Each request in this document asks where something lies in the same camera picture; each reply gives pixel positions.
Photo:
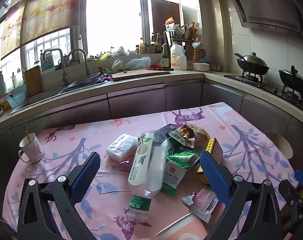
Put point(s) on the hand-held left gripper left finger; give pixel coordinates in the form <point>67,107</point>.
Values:
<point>85,177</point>

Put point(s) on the clear plastic bag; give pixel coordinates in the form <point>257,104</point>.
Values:
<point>136,63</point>

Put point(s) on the yellow box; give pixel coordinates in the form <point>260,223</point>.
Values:
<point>214,150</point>

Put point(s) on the red candy wrapper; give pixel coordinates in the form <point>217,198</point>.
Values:
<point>122,166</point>

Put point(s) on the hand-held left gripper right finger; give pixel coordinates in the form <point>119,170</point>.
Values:
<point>215,177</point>

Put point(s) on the steel range hood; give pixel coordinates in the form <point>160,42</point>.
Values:
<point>266,5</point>

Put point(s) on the beige trash bin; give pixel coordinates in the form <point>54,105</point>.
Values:
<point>281,142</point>

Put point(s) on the foil wrapper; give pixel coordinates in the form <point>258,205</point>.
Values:
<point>204,200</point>

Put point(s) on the green snack bag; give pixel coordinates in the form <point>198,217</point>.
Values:
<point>179,165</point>

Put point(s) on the cluttered metal rack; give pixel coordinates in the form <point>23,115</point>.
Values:
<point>184,30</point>

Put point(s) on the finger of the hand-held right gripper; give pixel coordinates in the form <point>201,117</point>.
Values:
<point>302,180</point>

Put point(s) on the dark brown panel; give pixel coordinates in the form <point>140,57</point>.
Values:
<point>164,12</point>

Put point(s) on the black wok with lid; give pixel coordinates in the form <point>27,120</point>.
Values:
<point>295,80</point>
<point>254,63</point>

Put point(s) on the black gas stove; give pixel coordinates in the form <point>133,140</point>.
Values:
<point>241,78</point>

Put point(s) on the patterned window blind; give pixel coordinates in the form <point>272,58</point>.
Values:
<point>46,12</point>

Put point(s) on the white mug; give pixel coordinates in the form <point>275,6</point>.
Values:
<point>32,150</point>

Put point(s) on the white tissue packet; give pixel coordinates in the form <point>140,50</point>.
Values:
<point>121,146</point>

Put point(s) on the wooden cutting board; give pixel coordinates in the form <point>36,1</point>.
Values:
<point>141,74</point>

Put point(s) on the wooden stick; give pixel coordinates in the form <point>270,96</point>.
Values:
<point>27,133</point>

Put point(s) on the white plastic jug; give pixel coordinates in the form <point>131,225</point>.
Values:
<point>178,58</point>

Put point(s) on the round steel basin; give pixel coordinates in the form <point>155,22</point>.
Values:
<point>84,81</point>

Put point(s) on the white bowl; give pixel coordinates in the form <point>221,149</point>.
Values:
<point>201,66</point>

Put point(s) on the blue plastic basin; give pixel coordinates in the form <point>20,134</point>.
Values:
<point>16,98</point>

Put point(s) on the dark sauce bottle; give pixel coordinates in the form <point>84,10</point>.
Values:
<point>165,57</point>

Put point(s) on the yellow oil bottle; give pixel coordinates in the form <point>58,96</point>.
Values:
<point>197,52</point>

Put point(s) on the clear plastic bottle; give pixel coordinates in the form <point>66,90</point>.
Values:
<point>146,170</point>

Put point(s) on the upright wooden board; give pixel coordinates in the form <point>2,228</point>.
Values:
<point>33,81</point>

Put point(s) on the steel kitchen sink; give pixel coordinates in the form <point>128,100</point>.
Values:
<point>41,97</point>

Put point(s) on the pink floral tablecloth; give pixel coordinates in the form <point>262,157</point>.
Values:
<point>91,135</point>

